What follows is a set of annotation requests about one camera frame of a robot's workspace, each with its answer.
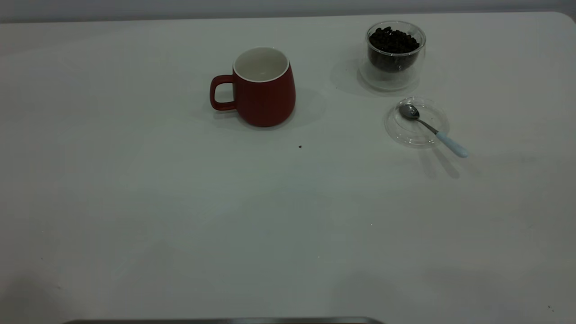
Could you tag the clear glass saucer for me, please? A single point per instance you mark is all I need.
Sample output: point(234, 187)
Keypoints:
point(409, 132)

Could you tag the double-walled glass cup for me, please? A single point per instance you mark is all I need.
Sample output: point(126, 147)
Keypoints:
point(390, 78)

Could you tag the dark coffee beans pile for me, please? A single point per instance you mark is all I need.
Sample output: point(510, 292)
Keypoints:
point(393, 45)

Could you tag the red ceramic mug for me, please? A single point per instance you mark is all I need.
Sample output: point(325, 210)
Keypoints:
point(265, 101)

